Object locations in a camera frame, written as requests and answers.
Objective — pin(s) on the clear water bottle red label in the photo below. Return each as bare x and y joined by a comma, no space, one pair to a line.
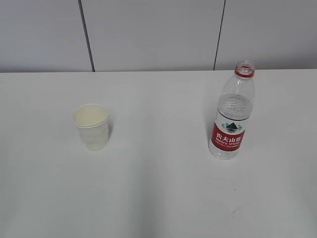
234,109

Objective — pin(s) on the white paper cup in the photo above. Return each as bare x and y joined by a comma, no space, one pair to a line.
91,121

